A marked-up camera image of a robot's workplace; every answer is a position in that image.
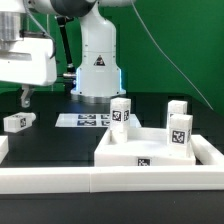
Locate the white right fence rail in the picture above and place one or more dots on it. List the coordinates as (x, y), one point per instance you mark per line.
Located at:
(205, 152)

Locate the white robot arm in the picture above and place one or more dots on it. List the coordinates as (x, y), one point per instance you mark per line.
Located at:
(98, 77)

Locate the white marker base plate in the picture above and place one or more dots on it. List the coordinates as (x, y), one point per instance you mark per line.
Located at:
(91, 120)

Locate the white square table top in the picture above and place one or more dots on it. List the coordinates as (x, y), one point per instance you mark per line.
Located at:
(144, 147)

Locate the white fence rail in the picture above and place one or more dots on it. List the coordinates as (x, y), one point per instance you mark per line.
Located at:
(4, 148)
(110, 179)
(205, 152)

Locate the white front fence rail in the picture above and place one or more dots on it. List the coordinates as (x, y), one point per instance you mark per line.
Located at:
(110, 179)

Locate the white left fence rail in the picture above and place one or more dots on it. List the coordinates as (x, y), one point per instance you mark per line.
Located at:
(4, 148)

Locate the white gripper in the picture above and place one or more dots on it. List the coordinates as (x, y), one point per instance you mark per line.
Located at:
(28, 61)

